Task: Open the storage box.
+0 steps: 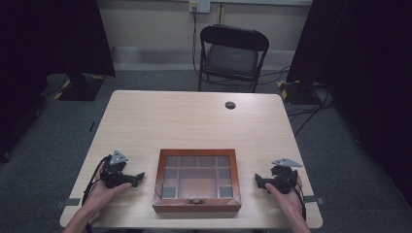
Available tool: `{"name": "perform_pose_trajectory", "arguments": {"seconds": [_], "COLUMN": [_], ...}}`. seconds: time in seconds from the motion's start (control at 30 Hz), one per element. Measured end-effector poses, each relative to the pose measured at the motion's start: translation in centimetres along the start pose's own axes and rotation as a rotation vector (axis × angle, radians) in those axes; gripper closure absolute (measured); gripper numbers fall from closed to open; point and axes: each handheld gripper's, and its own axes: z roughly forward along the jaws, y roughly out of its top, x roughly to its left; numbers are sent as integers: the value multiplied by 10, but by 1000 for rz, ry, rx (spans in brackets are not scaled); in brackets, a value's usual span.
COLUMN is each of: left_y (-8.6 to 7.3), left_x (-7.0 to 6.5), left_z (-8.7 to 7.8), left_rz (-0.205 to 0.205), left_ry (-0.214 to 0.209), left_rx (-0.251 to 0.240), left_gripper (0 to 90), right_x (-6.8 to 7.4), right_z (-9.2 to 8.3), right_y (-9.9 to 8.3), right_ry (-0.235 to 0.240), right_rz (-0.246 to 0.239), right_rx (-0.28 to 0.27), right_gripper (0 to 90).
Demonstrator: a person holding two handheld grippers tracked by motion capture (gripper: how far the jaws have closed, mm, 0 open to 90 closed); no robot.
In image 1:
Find left hand-held gripper cable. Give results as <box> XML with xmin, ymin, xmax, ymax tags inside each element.
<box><xmin>81</xmin><ymin>154</ymin><xmax>113</xmax><ymax>233</ymax></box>

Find black stand base, yellow tape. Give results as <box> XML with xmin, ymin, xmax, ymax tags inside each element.
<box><xmin>276</xmin><ymin>79</ymin><xmax>323</xmax><ymax>106</ymax></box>
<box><xmin>52</xmin><ymin>72</ymin><xmax>107</xmax><ymax>102</ymax></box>

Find person's left hand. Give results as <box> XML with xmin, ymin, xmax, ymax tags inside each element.
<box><xmin>82</xmin><ymin>163</ymin><xmax>133</xmax><ymax>216</ymax></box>

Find black cable from wall socket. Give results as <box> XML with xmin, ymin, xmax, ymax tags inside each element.
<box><xmin>191</xmin><ymin>9</ymin><xmax>203</xmax><ymax>81</ymax></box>

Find black folding chair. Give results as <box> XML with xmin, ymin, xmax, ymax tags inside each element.
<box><xmin>197</xmin><ymin>23</ymin><xmax>270</xmax><ymax>93</ymax></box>

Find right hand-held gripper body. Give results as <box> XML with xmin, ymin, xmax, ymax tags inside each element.
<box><xmin>269</xmin><ymin>157</ymin><xmax>303</xmax><ymax>195</ymax></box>

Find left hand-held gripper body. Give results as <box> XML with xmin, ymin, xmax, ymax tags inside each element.
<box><xmin>100</xmin><ymin>150</ymin><xmax>134</xmax><ymax>189</ymax></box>

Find right hand-held gripper cable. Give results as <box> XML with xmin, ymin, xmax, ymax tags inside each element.
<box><xmin>290</xmin><ymin>176</ymin><xmax>308</xmax><ymax>222</ymax></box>

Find person's right hand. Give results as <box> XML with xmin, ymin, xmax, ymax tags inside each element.
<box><xmin>264</xmin><ymin>176</ymin><xmax>308</xmax><ymax>224</ymax></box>

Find white wall socket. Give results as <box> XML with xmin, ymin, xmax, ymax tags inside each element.
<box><xmin>189</xmin><ymin>0</ymin><xmax>212</xmax><ymax>15</ymax></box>

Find hand-held gripper cable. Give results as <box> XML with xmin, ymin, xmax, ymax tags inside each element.
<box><xmin>81</xmin><ymin>154</ymin><xmax>113</xmax><ymax>233</ymax></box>
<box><xmin>290</xmin><ymin>176</ymin><xmax>308</xmax><ymax>222</ymax></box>

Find black cables on floor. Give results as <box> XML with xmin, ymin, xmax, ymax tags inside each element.
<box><xmin>257</xmin><ymin>65</ymin><xmax>336</xmax><ymax>138</ymax></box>

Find grey table edge strap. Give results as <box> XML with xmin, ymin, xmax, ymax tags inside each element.
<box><xmin>303</xmin><ymin>195</ymin><xmax>326</xmax><ymax>206</ymax></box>
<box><xmin>54</xmin><ymin>197</ymin><xmax>82</xmax><ymax>210</ymax></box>

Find black curtain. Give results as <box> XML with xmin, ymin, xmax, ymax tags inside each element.
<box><xmin>286</xmin><ymin>0</ymin><xmax>412</xmax><ymax>208</ymax></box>
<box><xmin>0</xmin><ymin>0</ymin><xmax>117</xmax><ymax>164</ymax></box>

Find wooden box with glass lid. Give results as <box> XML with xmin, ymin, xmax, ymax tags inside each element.
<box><xmin>152</xmin><ymin>148</ymin><xmax>243</xmax><ymax>214</ymax></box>

